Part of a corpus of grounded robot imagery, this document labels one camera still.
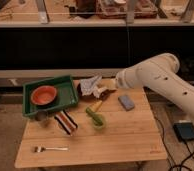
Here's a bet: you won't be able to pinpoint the white dish brush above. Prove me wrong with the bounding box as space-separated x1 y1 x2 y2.
93 86 107 98

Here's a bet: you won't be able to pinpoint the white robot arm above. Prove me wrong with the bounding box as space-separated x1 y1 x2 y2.
112 53 194 117

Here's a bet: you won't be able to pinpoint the dark brown bowl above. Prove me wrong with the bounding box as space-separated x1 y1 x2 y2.
77 83 97 101

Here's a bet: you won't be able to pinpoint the red bowl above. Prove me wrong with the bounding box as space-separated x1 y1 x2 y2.
30 85 57 106

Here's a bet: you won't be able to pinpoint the brown chocolate bar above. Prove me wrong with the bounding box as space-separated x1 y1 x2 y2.
99 90 112 101

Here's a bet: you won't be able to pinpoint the crumpled white paper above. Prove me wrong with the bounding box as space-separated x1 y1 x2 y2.
80 75 102 96

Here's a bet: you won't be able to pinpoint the blue sponge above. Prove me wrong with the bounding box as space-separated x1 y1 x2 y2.
118 95 135 111

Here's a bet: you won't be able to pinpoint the yellow wooden stick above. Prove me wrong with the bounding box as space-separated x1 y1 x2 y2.
90 101 102 112

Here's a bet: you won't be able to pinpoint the green plastic tray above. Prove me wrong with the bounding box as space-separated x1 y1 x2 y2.
22 75 79 118

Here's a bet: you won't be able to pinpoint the striped folded cloth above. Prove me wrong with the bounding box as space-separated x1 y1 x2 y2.
54 110 78 135

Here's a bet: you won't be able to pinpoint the black foot pedal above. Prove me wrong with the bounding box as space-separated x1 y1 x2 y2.
173 122 194 142

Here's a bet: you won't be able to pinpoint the silver fork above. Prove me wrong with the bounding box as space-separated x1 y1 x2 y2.
33 146 68 153

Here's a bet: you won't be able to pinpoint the black cable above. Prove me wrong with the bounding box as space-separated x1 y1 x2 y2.
155 116 194 171

